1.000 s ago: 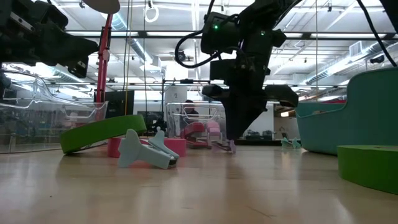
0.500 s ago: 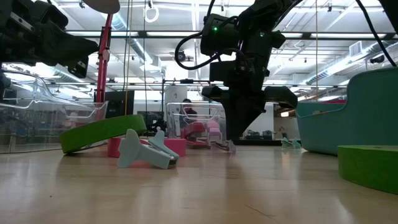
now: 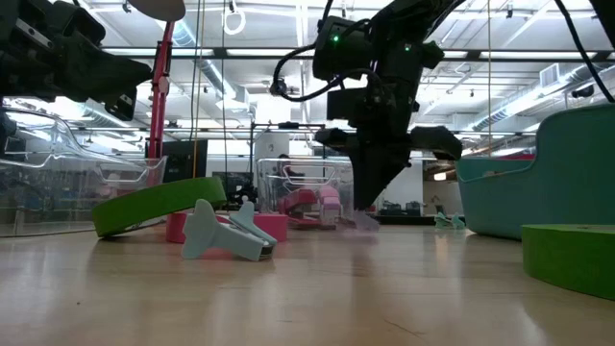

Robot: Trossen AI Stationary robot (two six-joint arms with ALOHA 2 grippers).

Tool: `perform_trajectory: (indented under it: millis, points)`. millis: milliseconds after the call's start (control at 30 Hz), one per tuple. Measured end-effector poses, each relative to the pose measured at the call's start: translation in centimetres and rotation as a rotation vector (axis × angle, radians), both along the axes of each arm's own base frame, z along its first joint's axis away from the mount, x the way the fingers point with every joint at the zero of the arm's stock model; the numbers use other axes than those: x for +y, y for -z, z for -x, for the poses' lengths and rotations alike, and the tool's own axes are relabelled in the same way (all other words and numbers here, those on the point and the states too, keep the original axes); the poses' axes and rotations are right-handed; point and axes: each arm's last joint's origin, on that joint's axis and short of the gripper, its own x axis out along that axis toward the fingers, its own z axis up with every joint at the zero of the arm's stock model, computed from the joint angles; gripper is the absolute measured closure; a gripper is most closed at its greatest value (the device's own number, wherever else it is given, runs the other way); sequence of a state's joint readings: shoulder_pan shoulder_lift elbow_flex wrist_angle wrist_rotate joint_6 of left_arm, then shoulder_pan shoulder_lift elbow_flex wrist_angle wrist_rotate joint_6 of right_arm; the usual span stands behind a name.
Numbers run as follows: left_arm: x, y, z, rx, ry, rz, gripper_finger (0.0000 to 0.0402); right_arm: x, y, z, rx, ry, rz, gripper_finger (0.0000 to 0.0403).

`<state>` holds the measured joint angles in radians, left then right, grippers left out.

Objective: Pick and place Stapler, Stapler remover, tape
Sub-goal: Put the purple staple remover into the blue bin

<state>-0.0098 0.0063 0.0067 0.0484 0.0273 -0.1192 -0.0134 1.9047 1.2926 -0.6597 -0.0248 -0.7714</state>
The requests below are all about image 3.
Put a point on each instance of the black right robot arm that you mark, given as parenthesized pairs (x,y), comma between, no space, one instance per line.
(403,24)

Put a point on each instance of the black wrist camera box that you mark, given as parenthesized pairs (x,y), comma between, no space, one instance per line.
(341,53)
(79,21)

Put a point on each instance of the light blue staple remover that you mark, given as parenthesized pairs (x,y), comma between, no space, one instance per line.
(211,235)

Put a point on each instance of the red desk lamp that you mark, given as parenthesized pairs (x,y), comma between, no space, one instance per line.
(161,86)

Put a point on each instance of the black overhead frame beam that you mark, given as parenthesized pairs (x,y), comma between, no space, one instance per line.
(220,53)

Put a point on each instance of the teal plastic bin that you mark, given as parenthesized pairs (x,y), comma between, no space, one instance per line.
(552,192)

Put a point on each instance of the clear plastic bin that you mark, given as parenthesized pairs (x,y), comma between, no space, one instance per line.
(57,192)
(269,192)

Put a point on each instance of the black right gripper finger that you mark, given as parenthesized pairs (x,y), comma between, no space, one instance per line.
(384,165)
(365,168)

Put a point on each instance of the green tape roll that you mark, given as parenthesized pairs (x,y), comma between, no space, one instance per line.
(154,204)
(572,259)

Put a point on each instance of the black monitor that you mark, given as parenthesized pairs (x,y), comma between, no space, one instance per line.
(185,161)

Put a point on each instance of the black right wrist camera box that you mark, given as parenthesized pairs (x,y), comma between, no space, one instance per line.
(341,53)

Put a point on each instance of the black metal frame stand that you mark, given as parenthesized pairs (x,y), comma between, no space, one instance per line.
(288,125)

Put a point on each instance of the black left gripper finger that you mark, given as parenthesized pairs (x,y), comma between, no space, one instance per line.
(110,69)
(121,103)

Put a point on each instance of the person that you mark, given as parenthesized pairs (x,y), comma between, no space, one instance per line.
(286,165)

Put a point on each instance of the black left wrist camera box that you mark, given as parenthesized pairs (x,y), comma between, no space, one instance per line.
(79,21)

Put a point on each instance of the pink stapler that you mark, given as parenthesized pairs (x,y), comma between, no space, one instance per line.
(330,199)

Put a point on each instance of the small black round camera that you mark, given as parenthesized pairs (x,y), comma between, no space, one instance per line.
(277,87)

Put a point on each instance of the pink tape roll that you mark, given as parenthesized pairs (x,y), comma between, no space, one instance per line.
(175,229)

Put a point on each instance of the teal staple remover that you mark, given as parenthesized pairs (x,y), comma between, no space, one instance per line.
(441,221)

